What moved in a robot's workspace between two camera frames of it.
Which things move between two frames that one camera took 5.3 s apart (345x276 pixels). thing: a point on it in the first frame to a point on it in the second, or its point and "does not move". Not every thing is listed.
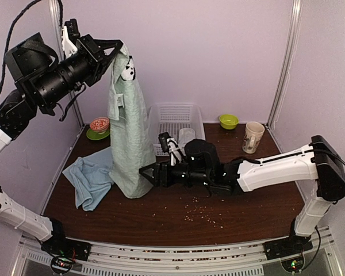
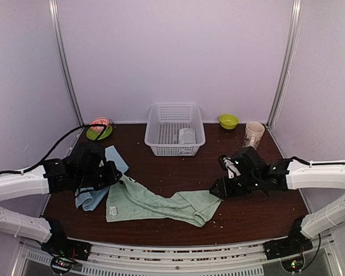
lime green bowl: [228, 121] does not move
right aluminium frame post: [291, 46] does not move
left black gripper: [97, 60] to [113, 175]
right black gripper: [158, 168] to [224, 190]
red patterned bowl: [100, 125] does not move
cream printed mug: [254, 131] does not move
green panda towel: [133, 164] to [127, 199]
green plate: [95, 135] does not move
